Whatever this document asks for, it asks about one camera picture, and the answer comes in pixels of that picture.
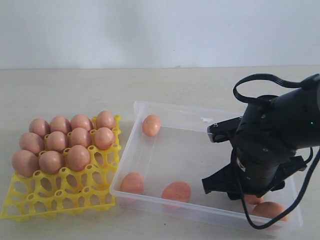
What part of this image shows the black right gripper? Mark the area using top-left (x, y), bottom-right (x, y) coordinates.
top-left (201, 148), bottom-right (307, 201)

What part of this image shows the brown egg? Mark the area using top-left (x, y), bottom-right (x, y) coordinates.
top-left (69, 127), bottom-right (92, 148)
top-left (244, 194), bottom-right (263, 205)
top-left (67, 145), bottom-right (91, 172)
top-left (11, 149), bottom-right (40, 178)
top-left (142, 114), bottom-right (162, 137)
top-left (70, 114), bottom-right (94, 132)
top-left (251, 201), bottom-right (286, 219)
top-left (49, 115), bottom-right (72, 134)
top-left (161, 181), bottom-right (192, 203)
top-left (120, 172), bottom-right (144, 194)
top-left (95, 110), bottom-right (116, 130)
top-left (46, 131), bottom-right (69, 153)
top-left (39, 150), bottom-right (65, 175)
top-left (94, 127), bottom-right (115, 150)
top-left (19, 132), bottom-right (46, 155)
top-left (28, 118), bottom-right (51, 138)

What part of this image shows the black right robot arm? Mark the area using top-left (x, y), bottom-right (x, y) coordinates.
top-left (202, 76), bottom-right (320, 200)

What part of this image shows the clear plastic bin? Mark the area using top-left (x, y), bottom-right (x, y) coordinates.
top-left (109, 100), bottom-right (304, 237)

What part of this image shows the yellow plastic egg tray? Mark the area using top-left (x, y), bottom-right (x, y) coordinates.
top-left (0, 115), bottom-right (122, 221)

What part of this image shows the black cable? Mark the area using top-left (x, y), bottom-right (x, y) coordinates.
top-left (229, 73), bottom-right (320, 230)

